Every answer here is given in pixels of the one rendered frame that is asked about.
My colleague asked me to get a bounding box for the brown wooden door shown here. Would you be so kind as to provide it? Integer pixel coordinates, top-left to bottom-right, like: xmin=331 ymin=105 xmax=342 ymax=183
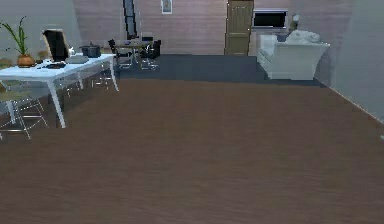
xmin=224 ymin=0 xmax=255 ymax=57

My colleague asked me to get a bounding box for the small framed picture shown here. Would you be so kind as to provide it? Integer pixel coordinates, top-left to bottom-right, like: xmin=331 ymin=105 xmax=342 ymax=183
xmin=161 ymin=0 xmax=174 ymax=15

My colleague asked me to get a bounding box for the dark dining table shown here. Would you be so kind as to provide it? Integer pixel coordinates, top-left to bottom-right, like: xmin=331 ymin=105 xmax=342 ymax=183
xmin=114 ymin=39 xmax=154 ymax=65

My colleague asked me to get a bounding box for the white long table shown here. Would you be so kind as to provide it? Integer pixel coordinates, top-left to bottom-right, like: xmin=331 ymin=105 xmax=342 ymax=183
xmin=0 ymin=53 xmax=120 ymax=129

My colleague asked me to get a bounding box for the grey flat book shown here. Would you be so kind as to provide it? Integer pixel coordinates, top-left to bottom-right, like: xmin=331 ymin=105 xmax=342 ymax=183
xmin=65 ymin=55 xmax=90 ymax=65

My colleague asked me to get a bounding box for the white crumpled cloth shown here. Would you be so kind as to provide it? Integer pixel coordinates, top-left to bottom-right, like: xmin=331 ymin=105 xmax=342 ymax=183
xmin=285 ymin=29 xmax=322 ymax=45

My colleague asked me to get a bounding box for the small black flat object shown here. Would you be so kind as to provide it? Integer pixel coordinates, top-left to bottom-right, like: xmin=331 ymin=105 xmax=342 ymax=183
xmin=45 ymin=62 xmax=67 ymax=70

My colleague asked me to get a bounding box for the white sofa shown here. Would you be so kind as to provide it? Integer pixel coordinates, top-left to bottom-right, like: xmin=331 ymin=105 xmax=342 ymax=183
xmin=256 ymin=34 xmax=331 ymax=81

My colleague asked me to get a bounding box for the green plant in brown pot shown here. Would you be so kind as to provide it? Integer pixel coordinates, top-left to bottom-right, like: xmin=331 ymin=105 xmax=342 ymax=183
xmin=0 ymin=15 xmax=36 ymax=69

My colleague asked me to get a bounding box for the tall dark wall panel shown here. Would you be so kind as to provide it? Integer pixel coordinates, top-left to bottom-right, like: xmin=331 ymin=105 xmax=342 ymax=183
xmin=122 ymin=0 xmax=139 ymax=40

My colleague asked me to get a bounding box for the wire frame chair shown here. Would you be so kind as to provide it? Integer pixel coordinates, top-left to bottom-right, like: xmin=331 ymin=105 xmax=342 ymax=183
xmin=0 ymin=79 xmax=49 ymax=141

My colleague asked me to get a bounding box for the black dining chair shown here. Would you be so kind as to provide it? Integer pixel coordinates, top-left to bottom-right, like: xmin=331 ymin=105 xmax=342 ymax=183
xmin=107 ymin=38 xmax=134 ymax=70
xmin=139 ymin=39 xmax=162 ymax=71

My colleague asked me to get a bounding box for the black pot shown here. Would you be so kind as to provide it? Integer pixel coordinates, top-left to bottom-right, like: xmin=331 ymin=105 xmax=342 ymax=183
xmin=80 ymin=43 xmax=102 ymax=59

